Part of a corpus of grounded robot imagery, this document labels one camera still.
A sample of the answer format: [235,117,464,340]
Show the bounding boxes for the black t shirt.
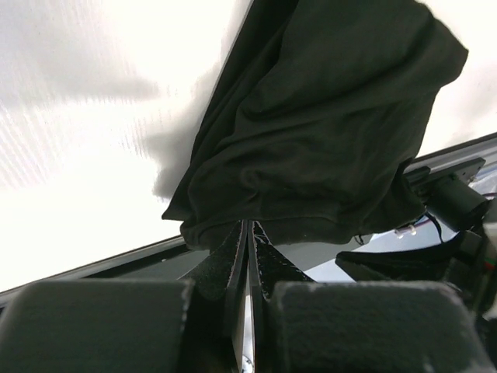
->
[162,1,468,249]

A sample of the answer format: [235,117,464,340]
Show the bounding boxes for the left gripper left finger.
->
[1,221,247,372]

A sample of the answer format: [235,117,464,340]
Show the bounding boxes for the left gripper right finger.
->
[248,221,489,372]

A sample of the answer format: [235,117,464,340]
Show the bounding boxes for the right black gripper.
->
[335,157,496,311]

